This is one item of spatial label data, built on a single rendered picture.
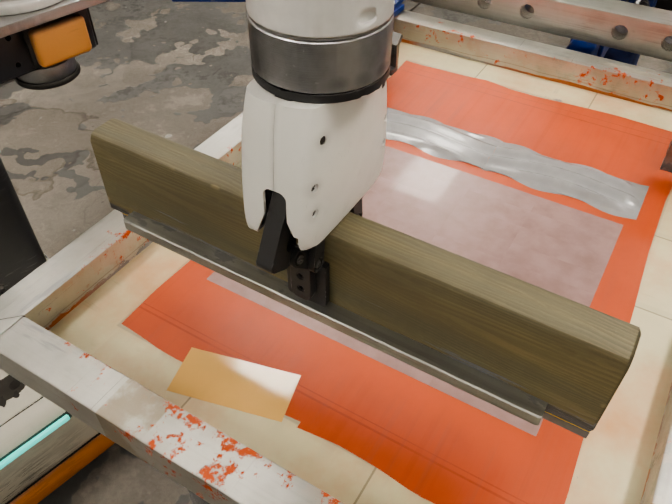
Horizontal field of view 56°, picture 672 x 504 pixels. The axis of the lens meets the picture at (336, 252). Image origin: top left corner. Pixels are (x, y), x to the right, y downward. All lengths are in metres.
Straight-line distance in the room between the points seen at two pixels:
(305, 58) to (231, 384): 0.33
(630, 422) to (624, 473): 0.05
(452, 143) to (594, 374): 0.48
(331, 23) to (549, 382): 0.24
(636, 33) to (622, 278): 0.44
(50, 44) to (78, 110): 2.14
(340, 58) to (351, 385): 0.32
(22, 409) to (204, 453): 1.02
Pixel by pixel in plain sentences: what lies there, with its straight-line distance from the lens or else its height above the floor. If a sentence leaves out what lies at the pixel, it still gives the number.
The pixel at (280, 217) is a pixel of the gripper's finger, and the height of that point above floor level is 1.18.
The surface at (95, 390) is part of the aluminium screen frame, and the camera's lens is 0.55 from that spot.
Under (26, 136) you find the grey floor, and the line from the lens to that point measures 2.84.
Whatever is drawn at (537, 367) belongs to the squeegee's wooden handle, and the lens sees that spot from 0.40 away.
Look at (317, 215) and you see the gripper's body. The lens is 0.36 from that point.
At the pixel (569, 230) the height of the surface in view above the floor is 0.96.
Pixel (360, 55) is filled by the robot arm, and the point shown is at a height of 1.27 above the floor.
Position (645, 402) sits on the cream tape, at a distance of 0.61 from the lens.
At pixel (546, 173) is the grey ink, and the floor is 0.96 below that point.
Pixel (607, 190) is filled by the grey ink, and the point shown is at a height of 0.96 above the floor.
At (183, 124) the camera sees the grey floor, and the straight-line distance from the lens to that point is 2.70.
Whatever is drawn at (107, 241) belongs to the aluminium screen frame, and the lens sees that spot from 0.67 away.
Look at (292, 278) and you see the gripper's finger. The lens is 0.43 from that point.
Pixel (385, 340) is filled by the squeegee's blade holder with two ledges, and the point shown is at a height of 1.08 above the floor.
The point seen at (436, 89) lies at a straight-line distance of 0.95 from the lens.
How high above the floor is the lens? 1.42
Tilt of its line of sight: 44 degrees down
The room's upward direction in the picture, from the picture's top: straight up
